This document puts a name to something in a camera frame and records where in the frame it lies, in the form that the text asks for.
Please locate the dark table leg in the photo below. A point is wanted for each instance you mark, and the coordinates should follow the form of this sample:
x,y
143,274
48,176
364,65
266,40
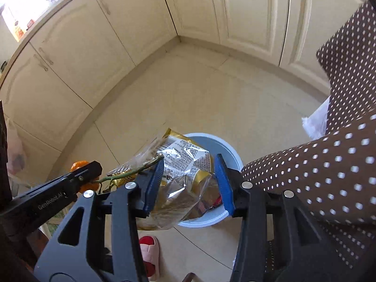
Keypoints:
x,y
188,278

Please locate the green plant stem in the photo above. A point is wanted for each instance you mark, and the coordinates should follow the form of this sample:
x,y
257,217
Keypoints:
x,y
132,172

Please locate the white fringed cloth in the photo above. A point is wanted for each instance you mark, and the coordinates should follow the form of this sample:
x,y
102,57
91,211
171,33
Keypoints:
x,y
318,120

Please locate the cream kitchen cabinets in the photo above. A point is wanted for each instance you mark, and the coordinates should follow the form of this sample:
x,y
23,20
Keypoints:
x,y
249,11

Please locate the orange peel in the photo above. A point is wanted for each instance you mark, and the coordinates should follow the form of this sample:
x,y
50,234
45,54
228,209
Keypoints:
x,y
78,165

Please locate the brown polka dot tablecloth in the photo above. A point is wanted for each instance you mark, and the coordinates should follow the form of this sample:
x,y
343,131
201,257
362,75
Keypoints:
x,y
337,176

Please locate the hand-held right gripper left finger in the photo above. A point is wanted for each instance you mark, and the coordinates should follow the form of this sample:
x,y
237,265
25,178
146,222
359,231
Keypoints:
x,y
154,188

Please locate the light blue plastic bin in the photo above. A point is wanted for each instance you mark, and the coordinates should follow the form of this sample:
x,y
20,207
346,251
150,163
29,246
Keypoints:
x,y
226,149

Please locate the pink red slipper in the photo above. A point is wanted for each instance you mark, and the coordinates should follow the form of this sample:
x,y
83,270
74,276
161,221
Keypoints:
x,y
149,252

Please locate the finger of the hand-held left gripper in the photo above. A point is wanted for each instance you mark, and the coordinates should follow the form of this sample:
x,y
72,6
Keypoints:
x,y
88,173

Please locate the gold clear snack bag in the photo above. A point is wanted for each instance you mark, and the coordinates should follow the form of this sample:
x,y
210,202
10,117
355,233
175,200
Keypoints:
x,y
188,164

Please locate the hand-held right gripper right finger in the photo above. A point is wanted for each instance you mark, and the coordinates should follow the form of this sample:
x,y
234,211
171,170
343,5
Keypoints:
x,y
224,188

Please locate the translucent plastic bag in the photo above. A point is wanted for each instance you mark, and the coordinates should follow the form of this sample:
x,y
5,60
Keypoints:
x,y
17,152

